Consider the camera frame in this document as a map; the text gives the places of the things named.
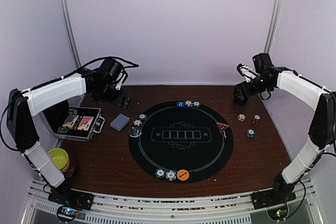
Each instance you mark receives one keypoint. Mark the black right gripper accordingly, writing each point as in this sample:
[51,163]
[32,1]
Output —
[238,87]

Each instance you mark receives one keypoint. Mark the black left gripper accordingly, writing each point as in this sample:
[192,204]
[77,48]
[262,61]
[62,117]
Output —
[118,101]

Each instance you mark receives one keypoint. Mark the grey card deck box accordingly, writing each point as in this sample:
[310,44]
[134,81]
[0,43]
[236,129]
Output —
[119,122]

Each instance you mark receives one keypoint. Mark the blue white 10 chip stack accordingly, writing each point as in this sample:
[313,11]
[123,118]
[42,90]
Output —
[241,117]

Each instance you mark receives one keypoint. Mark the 10 chips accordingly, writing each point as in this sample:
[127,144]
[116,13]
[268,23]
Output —
[188,103]
[137,123]
[170,175]

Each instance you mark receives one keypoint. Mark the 50 chips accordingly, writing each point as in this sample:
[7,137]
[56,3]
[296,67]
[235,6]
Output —
[160,173]
[142,117]
[196,104]

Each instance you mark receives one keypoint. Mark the green blue 50 chip stack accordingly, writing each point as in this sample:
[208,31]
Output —
[250,133]

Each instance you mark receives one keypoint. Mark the red triangular all-in marker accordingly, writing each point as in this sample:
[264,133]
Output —
[222,127]

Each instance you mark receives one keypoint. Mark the blue small blind button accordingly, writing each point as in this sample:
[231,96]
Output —
[180,104]

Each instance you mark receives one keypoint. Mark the orange big blind button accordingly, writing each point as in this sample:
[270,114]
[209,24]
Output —
[182,175]

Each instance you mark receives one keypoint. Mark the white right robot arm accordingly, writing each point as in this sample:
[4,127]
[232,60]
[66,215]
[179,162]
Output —
[316,123]

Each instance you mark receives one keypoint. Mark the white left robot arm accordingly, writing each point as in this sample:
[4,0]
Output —
[46,99]

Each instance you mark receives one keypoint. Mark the red black 100 chip stack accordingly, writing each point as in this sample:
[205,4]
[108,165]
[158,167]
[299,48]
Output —
[256,120]

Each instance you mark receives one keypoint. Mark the aluminium poker case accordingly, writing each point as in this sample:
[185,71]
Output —
[78,123]

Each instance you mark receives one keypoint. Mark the clear round dealer button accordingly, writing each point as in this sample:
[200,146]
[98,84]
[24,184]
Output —
[135,132]

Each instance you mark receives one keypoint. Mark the yellow-green bowl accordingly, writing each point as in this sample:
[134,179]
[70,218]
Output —
[60,158]

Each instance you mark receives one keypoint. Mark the round black poker mat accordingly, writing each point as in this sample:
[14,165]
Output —
[182,138]

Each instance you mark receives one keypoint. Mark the aluminium front rail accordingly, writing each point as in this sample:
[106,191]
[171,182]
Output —
[234,208]

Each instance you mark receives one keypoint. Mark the right aluminium frame post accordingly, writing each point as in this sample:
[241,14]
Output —
[273,25]

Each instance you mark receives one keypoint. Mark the aluminium frame post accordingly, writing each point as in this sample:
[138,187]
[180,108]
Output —
[70,33]
[273,25]

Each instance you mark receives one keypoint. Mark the left aluminium frame post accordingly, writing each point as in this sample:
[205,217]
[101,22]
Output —
[70,33]

